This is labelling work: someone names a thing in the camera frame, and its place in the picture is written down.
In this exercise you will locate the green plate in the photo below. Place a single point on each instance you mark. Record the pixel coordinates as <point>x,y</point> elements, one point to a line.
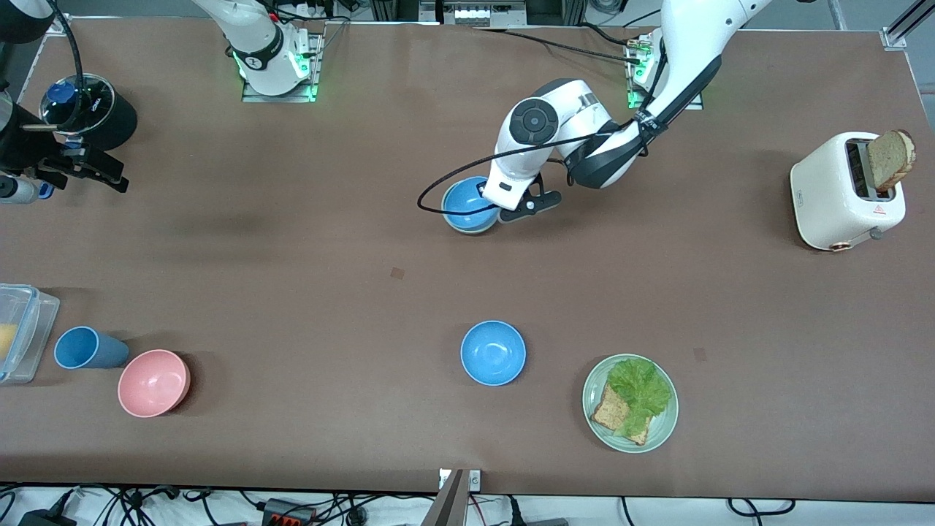
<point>595,387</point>

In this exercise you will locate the white toaster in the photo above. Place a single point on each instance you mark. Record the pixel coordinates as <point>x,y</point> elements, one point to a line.
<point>822,183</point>

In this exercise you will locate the brown toast slice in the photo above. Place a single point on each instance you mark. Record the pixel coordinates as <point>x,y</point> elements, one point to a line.
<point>890,157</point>

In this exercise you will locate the lettuce leaf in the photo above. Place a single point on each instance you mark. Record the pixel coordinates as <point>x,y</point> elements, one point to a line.
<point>643,387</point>

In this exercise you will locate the grey metal post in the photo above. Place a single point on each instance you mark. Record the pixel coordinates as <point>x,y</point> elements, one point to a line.
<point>447,508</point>

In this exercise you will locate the silver electronics box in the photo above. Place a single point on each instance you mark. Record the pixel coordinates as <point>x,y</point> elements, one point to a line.
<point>482,14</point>

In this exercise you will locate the aluminium corner bracket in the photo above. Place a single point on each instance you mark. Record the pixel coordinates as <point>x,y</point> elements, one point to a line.
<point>892,38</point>

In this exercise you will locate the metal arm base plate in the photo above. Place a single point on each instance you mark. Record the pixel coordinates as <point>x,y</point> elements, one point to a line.
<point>281,97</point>
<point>690,104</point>

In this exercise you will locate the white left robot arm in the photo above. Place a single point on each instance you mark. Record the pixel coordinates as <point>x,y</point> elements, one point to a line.
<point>687,44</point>

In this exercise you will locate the brown bread slice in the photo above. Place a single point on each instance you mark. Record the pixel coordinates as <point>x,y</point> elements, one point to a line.
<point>608,413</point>

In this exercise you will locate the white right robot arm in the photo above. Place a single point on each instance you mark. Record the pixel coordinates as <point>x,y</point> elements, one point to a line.
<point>256,36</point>

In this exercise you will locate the clear plastic container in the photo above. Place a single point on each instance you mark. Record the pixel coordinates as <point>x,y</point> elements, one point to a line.
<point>33,329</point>

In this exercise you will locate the green bowl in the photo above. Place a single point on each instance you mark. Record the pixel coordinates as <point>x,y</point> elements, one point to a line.
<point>471,231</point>

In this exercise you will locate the yellow food item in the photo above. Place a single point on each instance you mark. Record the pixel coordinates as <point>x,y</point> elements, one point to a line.
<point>6,342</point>

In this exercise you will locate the pink bowl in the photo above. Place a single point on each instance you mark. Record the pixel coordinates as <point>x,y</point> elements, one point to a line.
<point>152,383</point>

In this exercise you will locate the white metal bracket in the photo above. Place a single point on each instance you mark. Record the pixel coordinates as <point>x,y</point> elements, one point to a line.
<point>474,480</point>

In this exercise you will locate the blue cup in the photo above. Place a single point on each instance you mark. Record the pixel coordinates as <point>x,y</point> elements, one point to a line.
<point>91,349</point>

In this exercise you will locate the blue bowl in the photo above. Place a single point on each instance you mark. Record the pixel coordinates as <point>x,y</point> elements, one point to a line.
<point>460,204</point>
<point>493,353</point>

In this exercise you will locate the black round jar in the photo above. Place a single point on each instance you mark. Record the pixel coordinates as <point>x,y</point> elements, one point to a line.
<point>109,117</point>

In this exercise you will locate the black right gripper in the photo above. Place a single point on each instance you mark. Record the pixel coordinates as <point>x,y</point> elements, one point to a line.
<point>45,159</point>

